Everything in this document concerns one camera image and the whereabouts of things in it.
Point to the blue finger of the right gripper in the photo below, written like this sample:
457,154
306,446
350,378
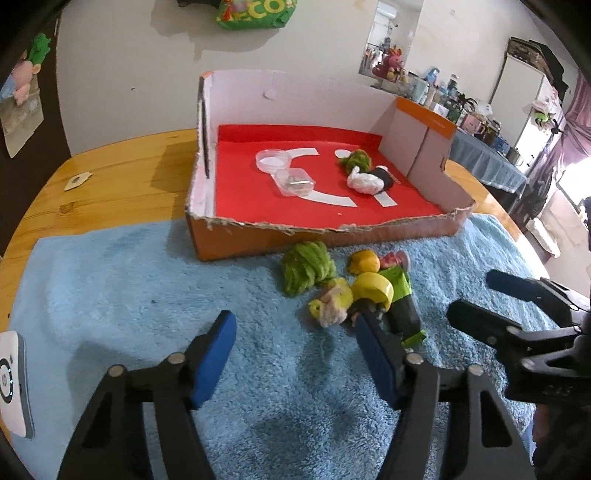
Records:
525,289
481,324

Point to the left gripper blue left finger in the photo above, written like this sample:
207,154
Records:
207,355

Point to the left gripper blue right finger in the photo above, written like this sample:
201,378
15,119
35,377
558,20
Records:
382,352

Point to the green and black packet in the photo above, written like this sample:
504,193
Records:
402,317

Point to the yellow hat doll figure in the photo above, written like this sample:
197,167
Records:
371,294

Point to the yellow green small plush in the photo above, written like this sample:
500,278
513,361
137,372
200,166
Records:
332,307

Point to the pink small toy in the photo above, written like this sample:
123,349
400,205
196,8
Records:
395,259

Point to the yellow small toy figure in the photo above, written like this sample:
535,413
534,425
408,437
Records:
363,261

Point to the green fuzzy scrunchie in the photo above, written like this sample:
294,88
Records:
358,159
305,265

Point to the black and white sock roll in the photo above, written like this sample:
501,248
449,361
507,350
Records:
373,182

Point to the small clear plastic container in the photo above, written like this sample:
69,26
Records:
294,182

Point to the blue fluffy towel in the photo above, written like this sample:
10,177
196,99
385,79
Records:
294,402

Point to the cluttered dresser with dark cloth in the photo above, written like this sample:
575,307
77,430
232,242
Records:
485,163

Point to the white electronic device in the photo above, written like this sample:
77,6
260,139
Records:
15,405

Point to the white refrigerator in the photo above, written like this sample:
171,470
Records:
527,107

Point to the round clear plastic lid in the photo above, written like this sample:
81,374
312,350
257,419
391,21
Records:
270,161

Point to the white orange cardboard box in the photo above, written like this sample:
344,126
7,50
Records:
416,140

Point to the small wooden flower coaster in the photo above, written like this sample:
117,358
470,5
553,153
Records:
77,180

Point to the pink plush toy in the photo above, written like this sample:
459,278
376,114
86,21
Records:
391,66

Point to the plush toys hanging on door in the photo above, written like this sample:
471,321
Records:
21,106

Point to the wall mirror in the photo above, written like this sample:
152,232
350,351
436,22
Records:
394,25

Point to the green shopping bag on wall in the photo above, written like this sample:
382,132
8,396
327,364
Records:
249,14

